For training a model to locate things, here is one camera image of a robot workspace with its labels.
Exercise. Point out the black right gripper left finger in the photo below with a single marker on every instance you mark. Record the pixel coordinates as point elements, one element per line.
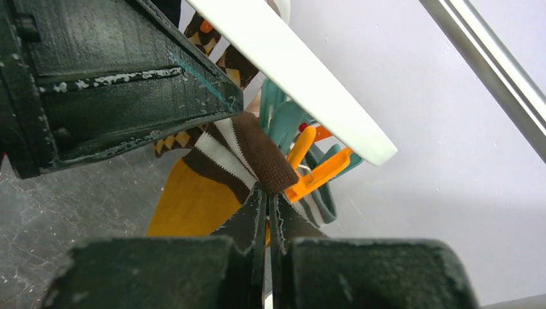
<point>222,270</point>

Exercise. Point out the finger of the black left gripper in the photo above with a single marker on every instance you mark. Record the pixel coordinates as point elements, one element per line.
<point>85,81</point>

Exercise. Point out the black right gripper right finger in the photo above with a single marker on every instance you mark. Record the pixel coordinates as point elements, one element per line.
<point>311,270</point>

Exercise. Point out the yellow cloth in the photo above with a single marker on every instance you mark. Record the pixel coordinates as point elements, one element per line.
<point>212,181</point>

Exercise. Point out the teal clothes clip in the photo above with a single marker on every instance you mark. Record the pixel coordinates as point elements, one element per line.
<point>279,116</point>

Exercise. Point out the white round clip hanger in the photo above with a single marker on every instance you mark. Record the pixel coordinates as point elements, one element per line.
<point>259,34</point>

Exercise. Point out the brown striped sock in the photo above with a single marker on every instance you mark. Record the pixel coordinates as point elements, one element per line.
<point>318,207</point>

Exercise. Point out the argyle brown yellow sock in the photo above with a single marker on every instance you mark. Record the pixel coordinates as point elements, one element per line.
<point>239,69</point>

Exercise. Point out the white metal drying rack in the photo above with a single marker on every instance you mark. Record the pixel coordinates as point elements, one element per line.
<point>494,65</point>

